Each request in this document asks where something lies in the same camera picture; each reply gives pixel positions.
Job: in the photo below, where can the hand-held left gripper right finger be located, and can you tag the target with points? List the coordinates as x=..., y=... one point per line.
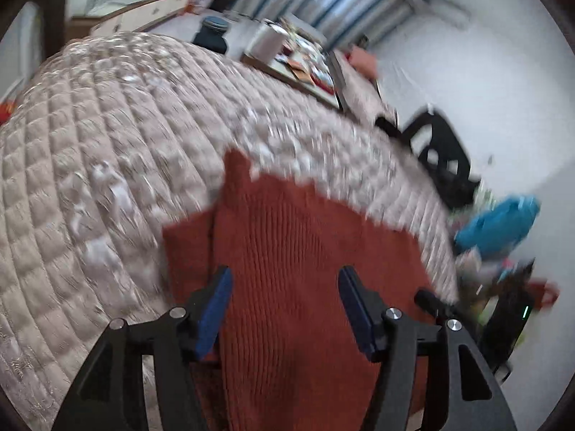
x=355, y=309

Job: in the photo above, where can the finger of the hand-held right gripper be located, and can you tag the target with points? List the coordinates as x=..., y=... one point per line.
x=433, y=303

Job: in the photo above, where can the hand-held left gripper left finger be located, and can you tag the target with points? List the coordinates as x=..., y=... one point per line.
x=213, y=314

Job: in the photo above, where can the red knitted sweater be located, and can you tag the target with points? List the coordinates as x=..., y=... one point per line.
x=292, y=242

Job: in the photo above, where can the red box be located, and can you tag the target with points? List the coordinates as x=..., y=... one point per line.
x=546, y=294

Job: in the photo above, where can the blue thermos jug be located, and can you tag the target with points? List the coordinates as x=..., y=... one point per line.
x=498, y=224

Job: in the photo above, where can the black plastic chair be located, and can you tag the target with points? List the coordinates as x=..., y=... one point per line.
x=444, y=143

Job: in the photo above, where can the beige quilted blanket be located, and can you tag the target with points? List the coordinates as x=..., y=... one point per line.
x=90, y=143

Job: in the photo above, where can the cluttered tray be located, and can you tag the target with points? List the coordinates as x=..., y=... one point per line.
x=310, y=72

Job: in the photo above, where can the pink cloth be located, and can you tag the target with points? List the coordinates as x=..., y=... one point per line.
x=363, y=60

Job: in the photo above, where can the white roll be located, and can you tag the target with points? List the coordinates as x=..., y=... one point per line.
x=266, y=40

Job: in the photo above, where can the dark round jar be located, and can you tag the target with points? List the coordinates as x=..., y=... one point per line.
x=212, y=33

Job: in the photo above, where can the wooden dresser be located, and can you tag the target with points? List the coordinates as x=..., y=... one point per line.
x=143, y=9

